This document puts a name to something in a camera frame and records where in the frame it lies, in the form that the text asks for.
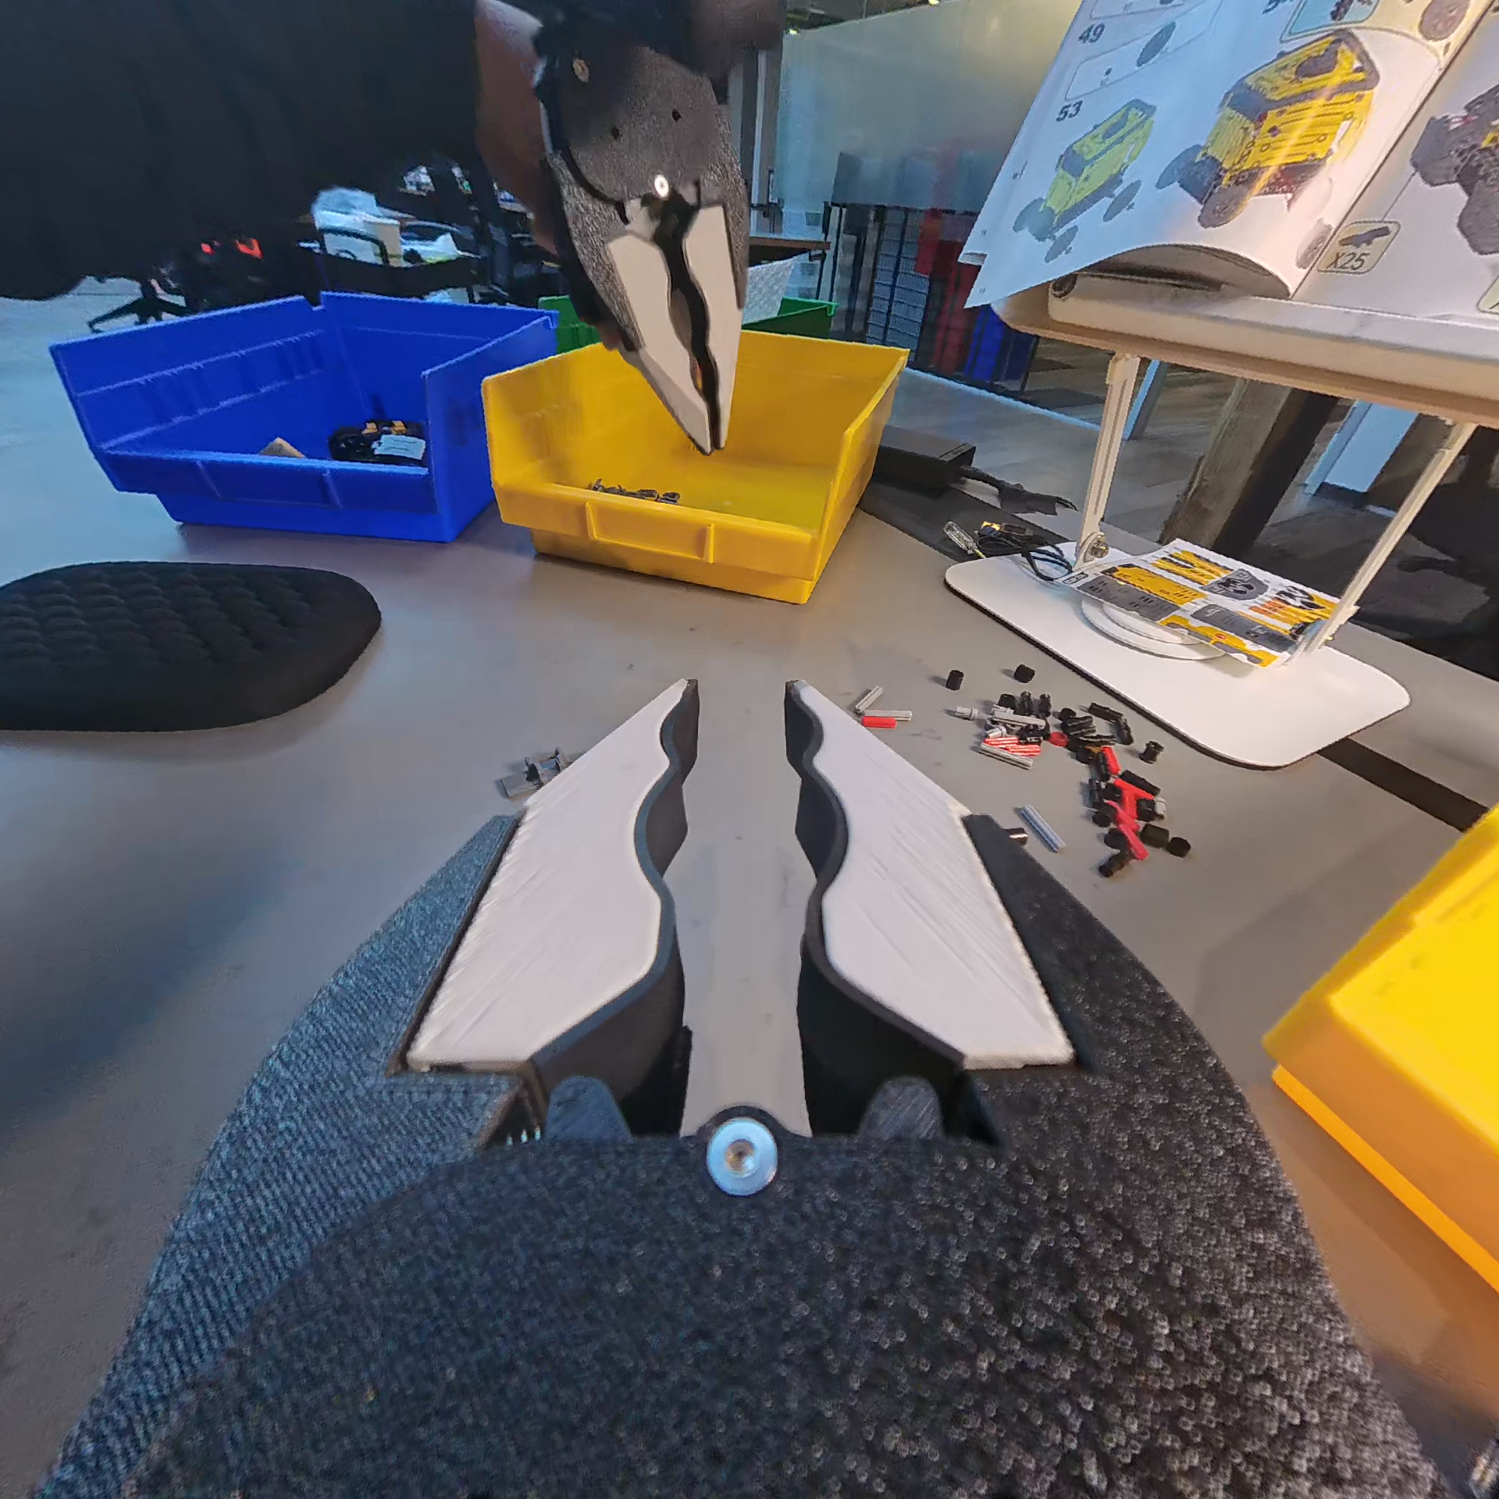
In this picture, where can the small brown piece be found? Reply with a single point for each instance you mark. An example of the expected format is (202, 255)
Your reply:
(283, 450)

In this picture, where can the pile of small black red pins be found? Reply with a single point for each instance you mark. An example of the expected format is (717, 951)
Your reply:
(1100, 774)

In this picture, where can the black power adapter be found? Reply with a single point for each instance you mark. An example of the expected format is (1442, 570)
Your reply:
(924, 459)

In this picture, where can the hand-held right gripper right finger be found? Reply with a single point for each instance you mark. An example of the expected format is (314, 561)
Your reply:
(924, 925)

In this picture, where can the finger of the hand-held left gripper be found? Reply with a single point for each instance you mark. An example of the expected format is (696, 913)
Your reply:
(660, 317)
(720, 292)

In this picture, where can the green plastic bin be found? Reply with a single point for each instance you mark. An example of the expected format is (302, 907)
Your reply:
(796, 313)

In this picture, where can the pile of grey track links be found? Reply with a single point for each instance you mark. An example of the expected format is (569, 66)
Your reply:
(632, 493)

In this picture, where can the instruction booklet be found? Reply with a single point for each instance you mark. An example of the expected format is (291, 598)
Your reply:
(1265, 129)

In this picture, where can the grey desk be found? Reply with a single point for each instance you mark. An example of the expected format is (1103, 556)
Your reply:
(291, 937)

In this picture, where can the sticker sheet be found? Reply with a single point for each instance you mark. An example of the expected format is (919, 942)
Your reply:
(1205, 603)

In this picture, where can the person's left hand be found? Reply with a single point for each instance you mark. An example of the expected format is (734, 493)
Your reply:
(509, 117)

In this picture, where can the blue plastic bin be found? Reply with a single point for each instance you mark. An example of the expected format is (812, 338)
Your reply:
(233, 387)

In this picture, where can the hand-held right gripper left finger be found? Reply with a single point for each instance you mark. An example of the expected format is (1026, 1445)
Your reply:
(550, 914)

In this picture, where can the black yellow toy part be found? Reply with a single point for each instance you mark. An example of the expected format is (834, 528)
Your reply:
(379, 443)

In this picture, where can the person's left forearm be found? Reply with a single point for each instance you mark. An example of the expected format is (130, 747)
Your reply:
(233, 117)

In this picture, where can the white book stand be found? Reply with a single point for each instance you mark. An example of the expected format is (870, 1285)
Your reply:
(1288, 703)

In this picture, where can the storage shelving with bins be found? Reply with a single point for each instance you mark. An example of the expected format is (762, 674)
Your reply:
(936, 282)

